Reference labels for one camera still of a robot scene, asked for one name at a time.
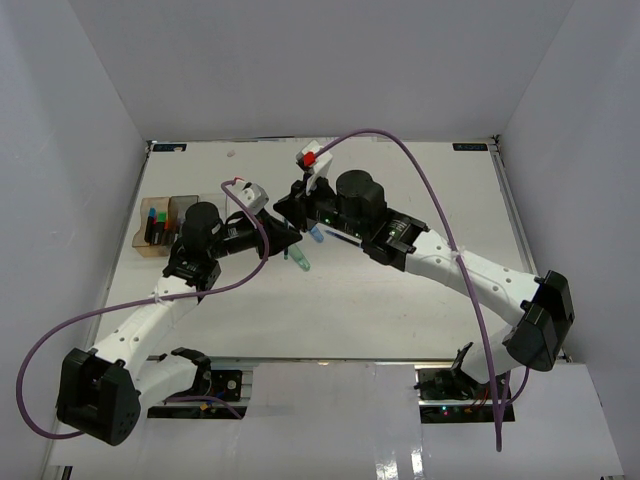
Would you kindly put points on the orange cap black highlighter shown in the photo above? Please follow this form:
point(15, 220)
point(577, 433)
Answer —
point(168, 232)

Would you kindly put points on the brown transparent container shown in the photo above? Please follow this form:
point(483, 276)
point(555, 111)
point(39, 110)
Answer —
point(138, 243)

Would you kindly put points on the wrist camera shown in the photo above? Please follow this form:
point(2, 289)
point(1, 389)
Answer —
point(314, 165)
point(251, 195)

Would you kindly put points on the blue transparent highlighter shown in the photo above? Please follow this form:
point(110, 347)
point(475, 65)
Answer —
point(316, 234)

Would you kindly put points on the blue pen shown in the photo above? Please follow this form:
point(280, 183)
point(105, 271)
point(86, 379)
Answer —
point(343, 238)

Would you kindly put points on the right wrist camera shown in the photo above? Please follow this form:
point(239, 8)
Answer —
point(314, 165)

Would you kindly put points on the green transparent highlighter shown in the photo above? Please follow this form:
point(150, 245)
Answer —
point(296, 254)

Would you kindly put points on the grey transparent container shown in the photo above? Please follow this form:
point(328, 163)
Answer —
point(177, 208)

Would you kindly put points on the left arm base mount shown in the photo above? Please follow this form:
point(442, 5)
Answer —
point(215, 387)

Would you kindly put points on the green cap black highlighter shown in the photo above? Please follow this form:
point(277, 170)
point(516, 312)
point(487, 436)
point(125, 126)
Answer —
point(158, 228)

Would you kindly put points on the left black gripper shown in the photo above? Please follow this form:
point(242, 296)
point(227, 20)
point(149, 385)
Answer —
point(280, 234)

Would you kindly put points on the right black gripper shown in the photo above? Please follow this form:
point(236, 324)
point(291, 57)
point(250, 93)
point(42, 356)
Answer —
point(296, 207)

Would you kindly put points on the right blue table label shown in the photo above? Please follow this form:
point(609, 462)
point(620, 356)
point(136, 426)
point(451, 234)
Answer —
point(470, 147)

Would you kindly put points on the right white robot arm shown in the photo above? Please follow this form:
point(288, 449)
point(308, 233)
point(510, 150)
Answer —
point(538, 311)

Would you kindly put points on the left blue table label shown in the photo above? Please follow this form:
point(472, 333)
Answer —
point(169, 147)

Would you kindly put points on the blue cap black highlighter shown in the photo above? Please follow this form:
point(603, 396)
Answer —
point(149, 226)

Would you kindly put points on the blue table label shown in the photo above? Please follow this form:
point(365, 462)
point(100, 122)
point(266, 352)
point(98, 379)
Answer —
point(169, 147)
point(470, 147)

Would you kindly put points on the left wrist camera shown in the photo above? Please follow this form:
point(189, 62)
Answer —
point(251, 195)

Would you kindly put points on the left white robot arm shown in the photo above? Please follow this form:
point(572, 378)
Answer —
point(104, 390)

